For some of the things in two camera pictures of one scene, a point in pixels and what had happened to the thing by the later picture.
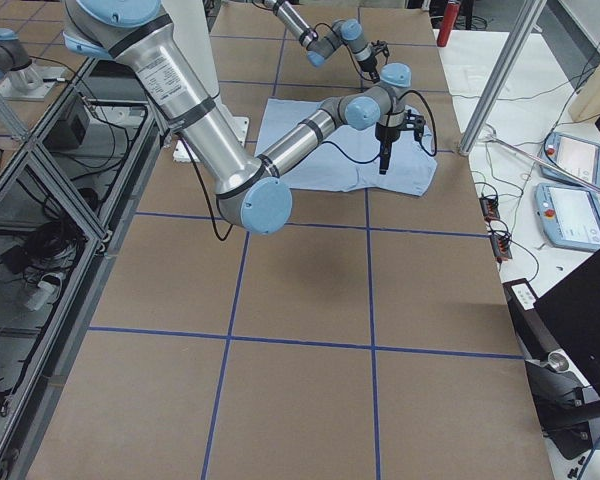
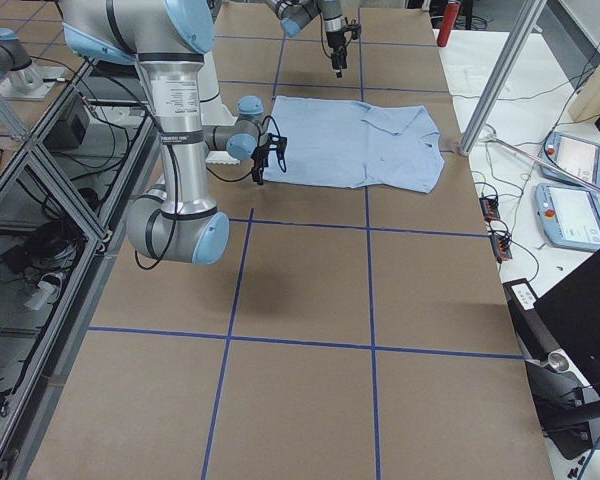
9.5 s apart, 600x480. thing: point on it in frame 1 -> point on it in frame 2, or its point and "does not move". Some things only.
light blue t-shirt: x=352 y=159 does not move
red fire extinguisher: x=448 y=22 does not move
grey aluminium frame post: x=501 y=76 does not move
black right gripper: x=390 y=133 -> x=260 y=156
